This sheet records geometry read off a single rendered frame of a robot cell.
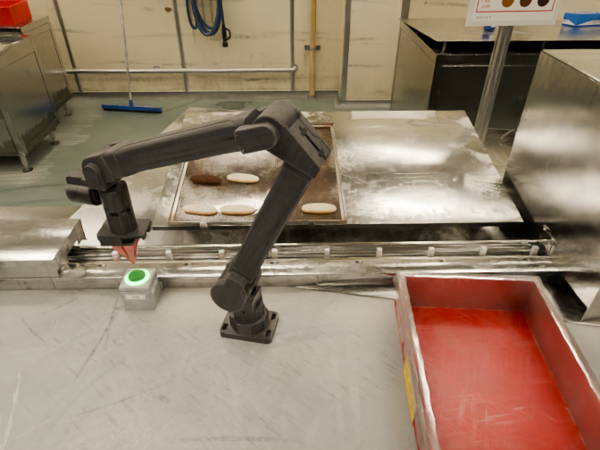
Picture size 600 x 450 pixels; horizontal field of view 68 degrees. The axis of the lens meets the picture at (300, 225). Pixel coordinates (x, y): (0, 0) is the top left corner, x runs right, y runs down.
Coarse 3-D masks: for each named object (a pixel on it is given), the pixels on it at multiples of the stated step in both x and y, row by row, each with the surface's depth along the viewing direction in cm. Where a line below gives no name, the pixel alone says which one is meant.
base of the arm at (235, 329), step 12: (228, 312) 104; (240, 312) 96; (264, 312) 100; (276, 312) 104; (228, 324) 101; (240, 324) 97; (252, 324) 97; (264, 324) 99; (276, 324) 102; (228, 336) 99; (240, 336) 99; (252, 336) 98; (264, 336) 98
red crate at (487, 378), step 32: (416, 320) 104; (448, 320) 104; (480, 320) 104; (512, 320) 104; (448, 352) 96; (480, 352) 96; (512, 352) 96; (448, 384) 90; (480, 384) 90; (512, 384) 90; (544, 384) 90; (448, 416) 84; (480, 416) 84; (512, 416) 84; (544, 416) 84; (448, 448) 79; (480, 448) 79; (512, 448) 79; (544, 448) 79; (576, 448) 79
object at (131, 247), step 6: (102, 240) 95; (108, 240) 95; (114, 240) 95; (120, 240) 95; (126, 240) 96; (132, 240) 96; (138, 240) 101; (126, 246) 96; (132, 246) 96; (132, 252) 97; (132, 258) 100
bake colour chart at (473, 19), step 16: (480, 0) 151; (496, 0) 151; (512, 0) 152; (528, 0) 152; (544, 0) 153; (560, 0) 154; (480, 16) 154; (496, 16) 154; (512, 16) 155; (528, 16) 156; (544, 16) 156
